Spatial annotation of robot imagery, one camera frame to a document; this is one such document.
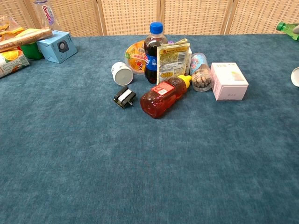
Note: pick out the pink and white box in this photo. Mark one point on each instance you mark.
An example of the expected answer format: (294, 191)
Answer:
(227, 80)

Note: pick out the light blue speaker box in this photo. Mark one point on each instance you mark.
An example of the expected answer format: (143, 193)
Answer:
(58, 46)

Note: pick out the amber honey squeeze bottle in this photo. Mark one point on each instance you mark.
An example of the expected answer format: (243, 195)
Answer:
(163, 96)

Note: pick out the small black and white clip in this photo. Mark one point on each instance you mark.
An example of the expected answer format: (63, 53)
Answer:
(124, 96)

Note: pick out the blue table cloth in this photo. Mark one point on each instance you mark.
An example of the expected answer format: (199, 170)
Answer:
(149, 151)

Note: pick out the white cylindrical container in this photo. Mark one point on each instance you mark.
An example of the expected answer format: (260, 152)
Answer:
(122, 74)

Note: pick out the yellow foil snack pouch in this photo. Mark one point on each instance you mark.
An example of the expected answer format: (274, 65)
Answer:
(172, 61)

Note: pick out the orange jelly cup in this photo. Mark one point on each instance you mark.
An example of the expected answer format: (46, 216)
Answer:
(135, 58)

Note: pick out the cola bottle with blue cap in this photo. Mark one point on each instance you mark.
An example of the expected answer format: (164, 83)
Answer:
(153, 51)

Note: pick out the clear jar of snacks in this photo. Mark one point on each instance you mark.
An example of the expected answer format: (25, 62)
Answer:
(200, 73)

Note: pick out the woven rattan folding screen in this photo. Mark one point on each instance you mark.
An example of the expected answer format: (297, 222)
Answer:
(187, 16)

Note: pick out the green plastic cup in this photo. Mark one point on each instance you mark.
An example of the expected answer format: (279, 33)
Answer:
(31, 50)

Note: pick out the clear bottle with pink label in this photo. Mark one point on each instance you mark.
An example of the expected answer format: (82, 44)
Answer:
(47, 15)

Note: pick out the brown wrapped snack roll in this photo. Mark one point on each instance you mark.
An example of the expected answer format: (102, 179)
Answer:
(23, 38)

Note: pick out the orange juice carton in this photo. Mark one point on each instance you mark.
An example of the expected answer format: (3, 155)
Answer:
(11, 63)

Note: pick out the white round object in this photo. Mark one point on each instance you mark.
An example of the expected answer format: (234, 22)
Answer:
(295, 77)

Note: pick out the green plastic bottle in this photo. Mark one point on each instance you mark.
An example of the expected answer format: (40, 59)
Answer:
(288, 29)

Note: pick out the clear plastic snack bag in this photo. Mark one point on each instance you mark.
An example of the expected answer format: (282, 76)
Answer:
(8, 25)

